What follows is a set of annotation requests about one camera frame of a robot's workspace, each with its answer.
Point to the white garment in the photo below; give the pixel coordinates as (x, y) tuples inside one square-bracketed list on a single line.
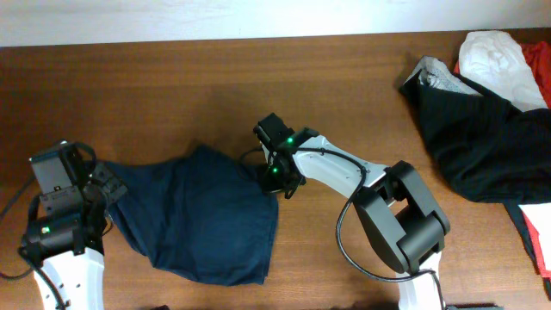
[(494, 60)]

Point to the navy blue shorts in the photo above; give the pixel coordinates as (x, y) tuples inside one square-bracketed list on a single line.
[(198, 217)]

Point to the red garment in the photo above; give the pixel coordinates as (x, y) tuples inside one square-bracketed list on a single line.
[(538, 64)]

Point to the black shorts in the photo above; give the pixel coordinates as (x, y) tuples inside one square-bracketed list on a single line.
[(486, 149)]

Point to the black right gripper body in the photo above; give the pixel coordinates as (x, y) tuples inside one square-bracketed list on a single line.
[(273, 180)]

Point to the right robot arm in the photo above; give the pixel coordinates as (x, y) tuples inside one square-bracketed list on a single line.
[(404, 224)]

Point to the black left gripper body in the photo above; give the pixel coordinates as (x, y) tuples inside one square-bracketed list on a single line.
[(108, 184)]

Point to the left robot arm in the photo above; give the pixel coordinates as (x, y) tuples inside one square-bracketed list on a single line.
[(66, 223)]

